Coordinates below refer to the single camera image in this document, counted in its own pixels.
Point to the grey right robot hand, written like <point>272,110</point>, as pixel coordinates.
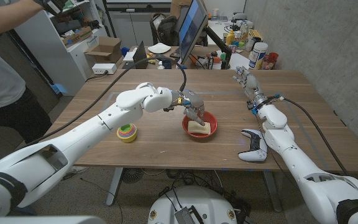
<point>250,85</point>

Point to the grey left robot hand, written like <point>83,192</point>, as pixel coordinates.
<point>193,102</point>

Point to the yellow sponge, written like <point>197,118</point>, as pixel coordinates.
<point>197,129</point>

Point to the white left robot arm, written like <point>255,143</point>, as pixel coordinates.
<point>73,143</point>

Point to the person's bare forearm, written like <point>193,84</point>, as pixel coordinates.
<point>5,17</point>

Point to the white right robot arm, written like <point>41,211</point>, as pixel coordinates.
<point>291,155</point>

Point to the red bowl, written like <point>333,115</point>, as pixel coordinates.
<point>213,124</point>

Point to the stack of colourful plastic cups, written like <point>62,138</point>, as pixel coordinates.
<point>127,133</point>

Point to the white wipes canister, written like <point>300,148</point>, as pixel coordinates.
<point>257,56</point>

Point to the dark blue mug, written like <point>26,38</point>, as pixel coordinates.
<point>167,64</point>

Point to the yellow squeeze bottle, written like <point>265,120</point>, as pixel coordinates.
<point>230,38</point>

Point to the black keyboard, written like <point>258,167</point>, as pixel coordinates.
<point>175,53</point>

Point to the white plate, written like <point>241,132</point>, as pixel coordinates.
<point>159,48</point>

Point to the white game controller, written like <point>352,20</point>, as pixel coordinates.
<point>253,155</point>

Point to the black laptop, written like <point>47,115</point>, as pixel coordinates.
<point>140,54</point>

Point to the computer monitor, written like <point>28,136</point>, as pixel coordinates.
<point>191,28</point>

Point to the black backpack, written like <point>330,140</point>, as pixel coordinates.
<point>166,31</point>

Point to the white power box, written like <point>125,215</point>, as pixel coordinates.
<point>104,68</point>

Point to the white robot torso base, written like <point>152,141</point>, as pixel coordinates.
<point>197,199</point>

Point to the grey cabinet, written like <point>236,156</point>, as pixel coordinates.
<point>129,28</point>

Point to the open cardboard box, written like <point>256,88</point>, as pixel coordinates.
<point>106,49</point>

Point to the grey table leg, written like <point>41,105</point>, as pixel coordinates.
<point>272,191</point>
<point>114,186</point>

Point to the printed brown cardboard box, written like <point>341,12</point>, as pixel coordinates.
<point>77,35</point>

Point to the white shelf unit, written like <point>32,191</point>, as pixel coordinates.
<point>42,46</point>

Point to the black teleoperation glove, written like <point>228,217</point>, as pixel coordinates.
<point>51,6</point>

